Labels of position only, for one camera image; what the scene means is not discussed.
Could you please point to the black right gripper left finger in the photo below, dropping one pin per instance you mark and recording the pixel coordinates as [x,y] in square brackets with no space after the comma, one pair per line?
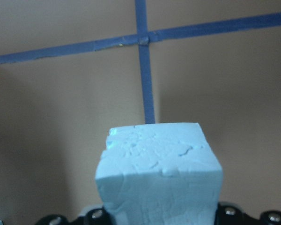
[58,219]

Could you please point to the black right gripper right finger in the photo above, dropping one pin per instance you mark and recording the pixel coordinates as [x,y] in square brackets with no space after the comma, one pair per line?
[231,214]

